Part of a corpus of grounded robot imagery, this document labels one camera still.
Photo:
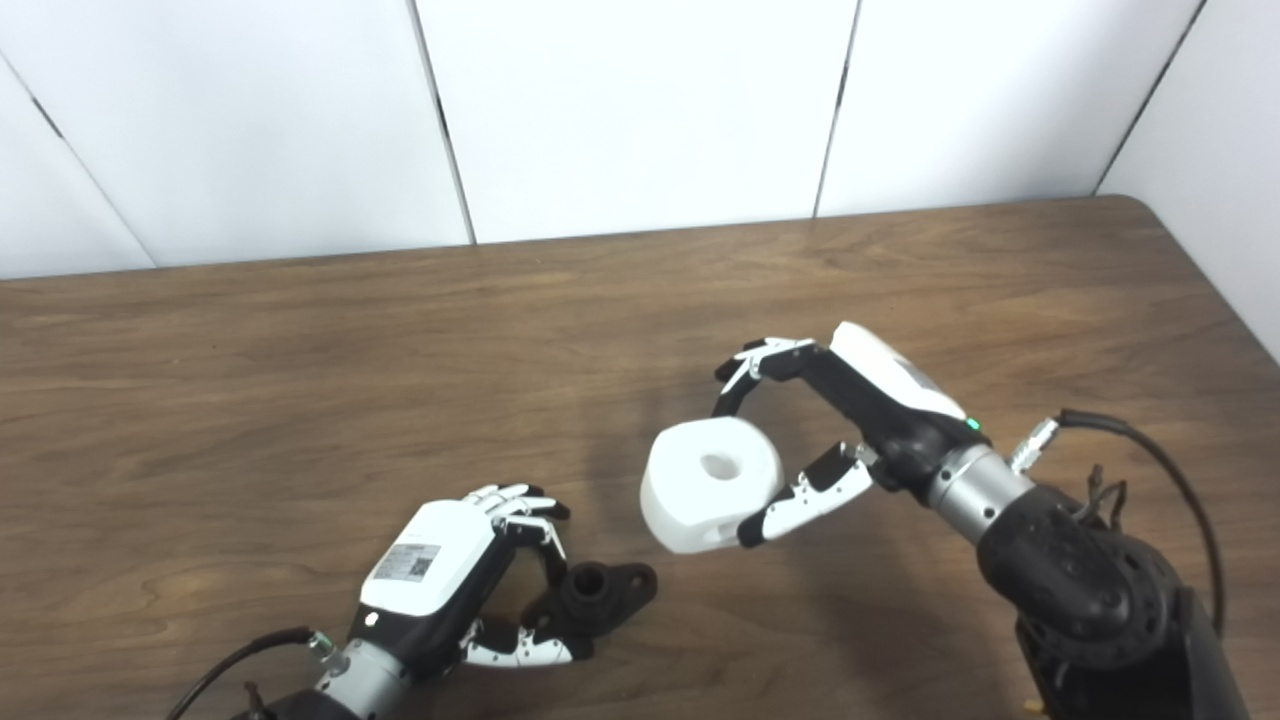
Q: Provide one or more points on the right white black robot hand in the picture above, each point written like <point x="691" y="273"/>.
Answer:
<point x="890" y="400"/>

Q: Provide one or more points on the black flanged holder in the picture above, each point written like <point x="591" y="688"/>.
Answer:
<point x="600" y="595"/>

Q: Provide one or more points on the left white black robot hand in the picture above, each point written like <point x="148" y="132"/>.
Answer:
<point x="430" y="560"/>

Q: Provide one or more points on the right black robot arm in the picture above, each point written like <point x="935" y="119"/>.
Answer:
<point x="1090" y="590"/>

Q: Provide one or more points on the round white piece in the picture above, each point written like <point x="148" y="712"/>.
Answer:
<point x="690" y="500"/>

